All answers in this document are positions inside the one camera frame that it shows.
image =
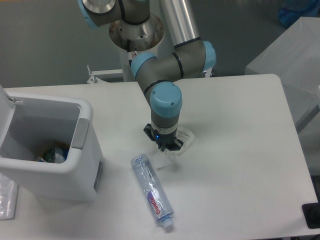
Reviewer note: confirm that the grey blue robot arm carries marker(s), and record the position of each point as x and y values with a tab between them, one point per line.
191	54

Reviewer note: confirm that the grey cabinet at right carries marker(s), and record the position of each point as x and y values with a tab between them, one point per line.
295	58

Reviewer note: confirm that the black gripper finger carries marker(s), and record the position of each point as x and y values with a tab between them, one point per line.
175	145
148	130

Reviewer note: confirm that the white trash can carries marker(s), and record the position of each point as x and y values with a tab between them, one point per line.
30	124

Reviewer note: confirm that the black device at edge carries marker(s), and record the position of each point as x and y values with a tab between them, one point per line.
311	212

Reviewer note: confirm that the white plastic wrapper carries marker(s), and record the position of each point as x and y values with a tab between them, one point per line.
162	159

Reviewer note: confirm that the trash pile inside can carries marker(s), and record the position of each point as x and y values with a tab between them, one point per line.
57	154

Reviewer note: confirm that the blue object on floor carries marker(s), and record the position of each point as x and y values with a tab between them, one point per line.
291	10

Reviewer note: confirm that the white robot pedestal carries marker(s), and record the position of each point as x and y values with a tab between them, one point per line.
131	40

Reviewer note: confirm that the clear plastic water bottle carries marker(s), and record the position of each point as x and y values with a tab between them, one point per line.
153	191

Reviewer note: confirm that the white pedestal base bracket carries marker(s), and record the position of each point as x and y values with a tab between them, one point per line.
118	75

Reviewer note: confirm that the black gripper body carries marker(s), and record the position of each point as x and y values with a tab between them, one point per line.
163	139

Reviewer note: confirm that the paper sheet in sleeve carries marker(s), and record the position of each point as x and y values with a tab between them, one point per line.
8	198

